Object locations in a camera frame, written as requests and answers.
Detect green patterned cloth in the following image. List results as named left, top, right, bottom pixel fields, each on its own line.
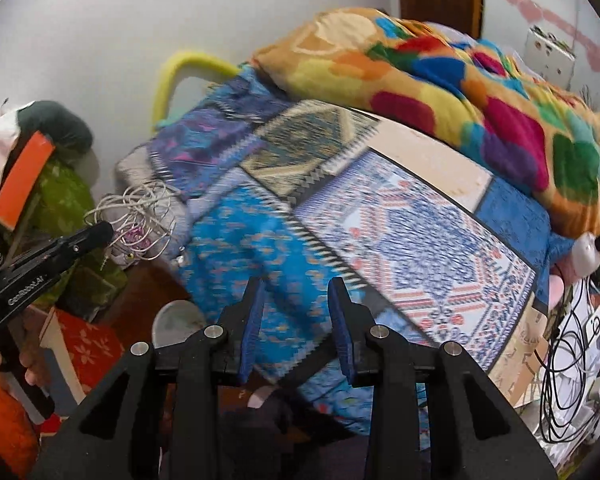
left=30, top=157, right=128, bottom=311

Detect black cables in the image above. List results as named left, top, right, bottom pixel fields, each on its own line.
left=540, top=260, right=600, bottom=446

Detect white wall socket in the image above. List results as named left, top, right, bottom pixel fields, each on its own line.
left=524, top=25, right=578, bottom=81

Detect pink wall sticker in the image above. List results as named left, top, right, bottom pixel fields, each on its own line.
left=485, top=0, right=600, bottom=73

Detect person's left hand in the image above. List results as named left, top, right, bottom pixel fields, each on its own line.
left=0, top=305, right=48, bottom=386

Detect dark green cushion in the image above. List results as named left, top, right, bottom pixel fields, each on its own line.
left=17, top=101, right=93, bottom=153

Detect white power adaptor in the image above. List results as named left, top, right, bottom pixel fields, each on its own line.
left=570, top=232, right=600, bottom=276

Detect grey wire bundle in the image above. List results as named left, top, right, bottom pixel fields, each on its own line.
left=84, top=181, right=191, bottom=266

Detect pile of white papers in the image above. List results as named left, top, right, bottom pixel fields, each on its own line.
left=525, top=280, right=600, bottom=471

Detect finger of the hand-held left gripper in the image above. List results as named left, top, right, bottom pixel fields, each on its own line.
left=5, top=221, right=115, bottom=281

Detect yellow foam tube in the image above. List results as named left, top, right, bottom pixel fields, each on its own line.
left=151, top=50, right=241, bottom=133

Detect colourful fleece blanket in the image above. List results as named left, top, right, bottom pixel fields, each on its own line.
left=250, top=7, right=600, bottom=281

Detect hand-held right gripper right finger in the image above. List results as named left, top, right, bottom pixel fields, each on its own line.
left=327, top=277, right=557, bottom=480

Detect orange box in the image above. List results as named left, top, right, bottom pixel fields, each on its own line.
left=0, top=130, right=56, bottom=231

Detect white bowl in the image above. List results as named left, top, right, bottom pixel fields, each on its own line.
left=151, top=299, right=208, bottom=347

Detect orange cloth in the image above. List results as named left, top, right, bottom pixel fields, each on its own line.
left=0, top=367, right=41, bottom=478

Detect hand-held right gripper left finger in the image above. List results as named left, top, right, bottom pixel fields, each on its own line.
left=30, top=276, right=267, bottom=480

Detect patchwork bed sheet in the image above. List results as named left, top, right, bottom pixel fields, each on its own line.
left=115, top=65, right=576, bottom=436

